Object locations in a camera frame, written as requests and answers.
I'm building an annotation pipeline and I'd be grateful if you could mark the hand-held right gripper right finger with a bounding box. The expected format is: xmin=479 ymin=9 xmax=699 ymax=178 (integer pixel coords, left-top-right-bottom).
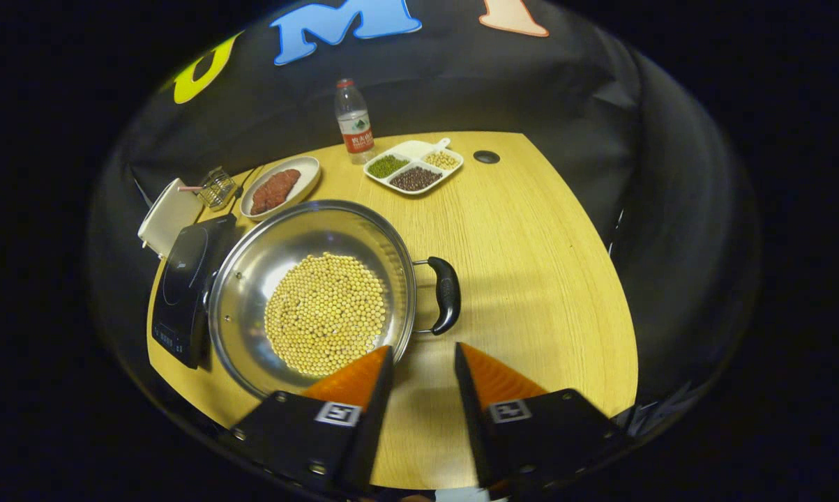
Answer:
xmin=454 ymin=342 xmax=633 ymax=497

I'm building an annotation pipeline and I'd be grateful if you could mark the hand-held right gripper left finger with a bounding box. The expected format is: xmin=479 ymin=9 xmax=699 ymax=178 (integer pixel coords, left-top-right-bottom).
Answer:
xmin=227 ymin=345 xmax=395 ymax=499

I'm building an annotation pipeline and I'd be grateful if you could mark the stainless steel pot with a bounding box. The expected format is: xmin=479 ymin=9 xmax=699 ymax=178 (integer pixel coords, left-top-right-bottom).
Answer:
xmin=206 ymin=200 xmax=462 ymax=400

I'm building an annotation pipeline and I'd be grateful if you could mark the black induction cooktop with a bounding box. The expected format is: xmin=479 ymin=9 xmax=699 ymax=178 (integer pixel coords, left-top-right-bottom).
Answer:
xmin=151 ymin=214 xmax=239 ymax=370

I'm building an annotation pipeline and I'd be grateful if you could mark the heap of yellow soybeans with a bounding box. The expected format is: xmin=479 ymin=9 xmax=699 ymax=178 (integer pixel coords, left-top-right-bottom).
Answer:
xmin=264 ymin=252 xmax=390 ymax=377

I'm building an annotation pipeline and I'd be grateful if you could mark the portion of dark red beans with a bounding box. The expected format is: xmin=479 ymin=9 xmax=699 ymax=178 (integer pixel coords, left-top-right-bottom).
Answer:
xmin=390 ymin=167 xmax=442 ymax=192

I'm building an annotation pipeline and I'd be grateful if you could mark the brown meat patty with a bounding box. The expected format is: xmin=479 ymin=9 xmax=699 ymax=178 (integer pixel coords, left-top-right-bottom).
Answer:
xmin=250 ymin=183 xmax=284 ymax=215
xmin=269 ymin=169 xmax=301 ymax=199

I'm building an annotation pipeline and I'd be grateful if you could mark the portion of green beans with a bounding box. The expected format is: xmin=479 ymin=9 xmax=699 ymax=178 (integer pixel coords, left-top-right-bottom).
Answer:
xmin=368 ymin=155 xmax=409 ymax=179

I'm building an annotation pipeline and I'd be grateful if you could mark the white round plate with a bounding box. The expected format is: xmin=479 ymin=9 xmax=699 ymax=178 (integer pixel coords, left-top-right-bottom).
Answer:
xmin=240 ymin=155 xmax=322 ymax=222

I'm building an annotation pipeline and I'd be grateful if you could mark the white divided dish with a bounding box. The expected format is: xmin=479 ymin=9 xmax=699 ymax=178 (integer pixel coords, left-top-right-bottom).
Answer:
xmin=363 ymin=138 xmax=464 ymax=196

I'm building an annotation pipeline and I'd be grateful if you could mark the white toaster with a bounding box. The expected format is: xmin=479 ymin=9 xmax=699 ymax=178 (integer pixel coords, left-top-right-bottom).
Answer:
xmin=137 ymin=178 xmax=204 ymax=259

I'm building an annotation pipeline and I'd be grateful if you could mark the clear plastic water bottle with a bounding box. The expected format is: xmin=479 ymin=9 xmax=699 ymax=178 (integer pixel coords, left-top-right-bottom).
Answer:
xmin=334 ymin=78 xmax=377 ymax=165

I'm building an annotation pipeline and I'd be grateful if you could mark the black power cable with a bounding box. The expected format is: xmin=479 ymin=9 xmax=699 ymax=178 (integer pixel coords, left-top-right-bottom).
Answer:
xmin=227 ymin=166 xmax=259 ymax=217

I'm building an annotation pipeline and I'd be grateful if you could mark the small wire basket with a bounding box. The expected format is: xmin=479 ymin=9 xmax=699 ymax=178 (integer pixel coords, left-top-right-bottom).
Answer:
xmin=197 ymin=166 xmax=239 ymax=211

